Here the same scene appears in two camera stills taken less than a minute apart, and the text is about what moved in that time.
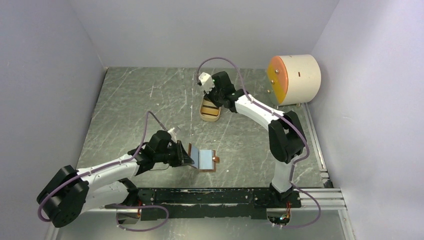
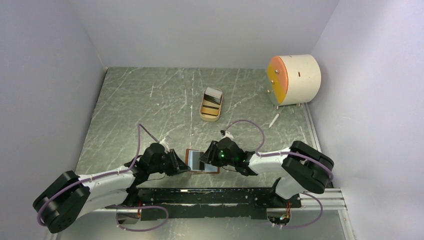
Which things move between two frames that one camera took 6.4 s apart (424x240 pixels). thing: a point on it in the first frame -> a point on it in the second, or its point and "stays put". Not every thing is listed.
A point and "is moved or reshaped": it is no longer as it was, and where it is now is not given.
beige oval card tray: [209, 111] stays put
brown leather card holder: [194, 154] is moved or reshaped
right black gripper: [209, 96] -> [210, 156]
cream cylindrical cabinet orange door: [294, 79] stays put
